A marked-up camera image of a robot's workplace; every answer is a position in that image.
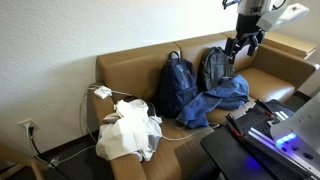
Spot black equipment with blue light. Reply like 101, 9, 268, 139
199, 98, 320, 180

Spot white adapter cable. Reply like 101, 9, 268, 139
78, 84, 134, 143

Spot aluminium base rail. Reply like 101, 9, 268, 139
244, 126, 320, 178

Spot tan leather sofa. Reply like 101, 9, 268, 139
87, 29, 318, 180

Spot thin white cable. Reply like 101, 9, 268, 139
159, 122, 222, 142

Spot white cord with brick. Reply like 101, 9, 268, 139
25, 123, 98, 168

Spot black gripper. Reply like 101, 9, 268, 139
224, 13, 266, 65

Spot navy blue backpack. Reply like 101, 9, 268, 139
156, 50, 199, 119

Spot white crumpled cloth pile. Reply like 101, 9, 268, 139
95, 98, 164, 162

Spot wooden side table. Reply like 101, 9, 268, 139
263, 30, 318, 60

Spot white power adapter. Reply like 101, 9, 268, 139
93, 85, 113, 100

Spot blue jeans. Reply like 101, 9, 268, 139
174, 74, 251, 130

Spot wooden chair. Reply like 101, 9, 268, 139
0, 141, 51, 180

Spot white wall outlet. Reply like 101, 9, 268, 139
17, 118, 40, 132

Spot black power cord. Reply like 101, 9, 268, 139
28, 125, 73, 180

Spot black red clamp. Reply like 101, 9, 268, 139
224, 113, 247, 139
254, 98, 278, 118

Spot grey backpack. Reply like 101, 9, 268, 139
197, 46, 236, 93

